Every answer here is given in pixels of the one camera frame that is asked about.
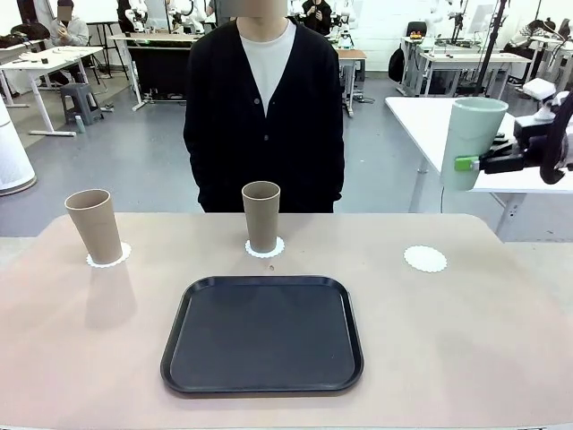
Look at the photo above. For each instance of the black backpack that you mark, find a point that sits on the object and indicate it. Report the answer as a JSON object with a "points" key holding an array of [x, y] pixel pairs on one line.
{"points": [[396, 65]]}

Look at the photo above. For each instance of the tall brown plastic cup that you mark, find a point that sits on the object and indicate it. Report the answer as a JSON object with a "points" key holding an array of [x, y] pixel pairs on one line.
{"points": [[96, 228], [262, 219]]}

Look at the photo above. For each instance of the seated person in grey hoodie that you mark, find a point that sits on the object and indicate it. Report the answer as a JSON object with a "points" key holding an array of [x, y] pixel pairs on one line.
{"points": [[71, 31]]}

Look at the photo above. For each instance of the long white desk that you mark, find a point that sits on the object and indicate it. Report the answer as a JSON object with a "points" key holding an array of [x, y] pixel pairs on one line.
{"points": [[465, 57]]}

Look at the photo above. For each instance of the person in black cardigan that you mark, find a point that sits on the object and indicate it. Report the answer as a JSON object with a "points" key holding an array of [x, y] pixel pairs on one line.
{"points": [[304, 112]]}

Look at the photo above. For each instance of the small brown-topped desk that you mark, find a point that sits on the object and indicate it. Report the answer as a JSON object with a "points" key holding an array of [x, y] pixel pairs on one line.
{"points": [[358, 54]]}

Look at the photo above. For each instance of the white desk with small items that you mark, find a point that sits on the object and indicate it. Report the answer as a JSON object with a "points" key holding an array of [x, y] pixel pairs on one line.
{"points": [[53, 60]]}

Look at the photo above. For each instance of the black plastic serving tray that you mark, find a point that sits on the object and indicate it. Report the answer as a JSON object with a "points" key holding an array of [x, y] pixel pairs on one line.
{"points": [[259, 336]]}

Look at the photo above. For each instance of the whiteboard on easel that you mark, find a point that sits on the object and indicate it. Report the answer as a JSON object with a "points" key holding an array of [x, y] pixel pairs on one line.
{"points": [[100, 9]]}

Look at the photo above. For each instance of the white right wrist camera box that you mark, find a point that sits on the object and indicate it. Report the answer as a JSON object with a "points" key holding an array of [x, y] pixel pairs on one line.
{"points": [[539, 89]]}

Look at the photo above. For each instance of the tall mint green plastic cup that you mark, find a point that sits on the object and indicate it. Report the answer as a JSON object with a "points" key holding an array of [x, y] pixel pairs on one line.
{"points": [[465, 134]]}

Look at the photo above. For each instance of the person's right forearm black sleeve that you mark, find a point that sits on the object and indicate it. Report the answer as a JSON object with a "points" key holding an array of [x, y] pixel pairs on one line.
{"points": [[194, 170]]}

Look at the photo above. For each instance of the person's left forearm black sleeve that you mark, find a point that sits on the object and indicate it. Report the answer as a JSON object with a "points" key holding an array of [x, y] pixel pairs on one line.
{"points": [[336, 165]]}

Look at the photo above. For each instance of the seated dark-haired person at desk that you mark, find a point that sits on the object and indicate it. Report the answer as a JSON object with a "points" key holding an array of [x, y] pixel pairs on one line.
{"points": [[532, 33]]}

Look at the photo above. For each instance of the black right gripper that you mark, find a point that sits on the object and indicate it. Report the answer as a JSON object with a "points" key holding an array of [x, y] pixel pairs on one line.
{"points": [[532, 139]]}

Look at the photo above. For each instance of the white scalloped paper coaster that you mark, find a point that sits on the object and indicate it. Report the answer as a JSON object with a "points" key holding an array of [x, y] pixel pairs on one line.
{"points": [[425, 258], [281, 247], [126, 252]]}

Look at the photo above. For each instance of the brown-topped desk with black panel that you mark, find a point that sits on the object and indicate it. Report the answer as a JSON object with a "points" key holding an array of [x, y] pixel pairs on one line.
{"points": [[152, 39]]}

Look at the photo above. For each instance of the standing person in dark clothes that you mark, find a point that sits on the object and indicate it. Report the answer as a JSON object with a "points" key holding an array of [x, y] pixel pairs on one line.
{"points": [[318, 18]]}

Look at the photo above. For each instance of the black tripod stand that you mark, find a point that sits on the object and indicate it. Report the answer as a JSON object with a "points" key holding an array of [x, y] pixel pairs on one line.
{"points": [[487, 67]]}

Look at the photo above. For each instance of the grey plastic stool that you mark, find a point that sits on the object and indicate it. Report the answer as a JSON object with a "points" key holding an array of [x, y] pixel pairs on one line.
{"points": [[80, 103]]}

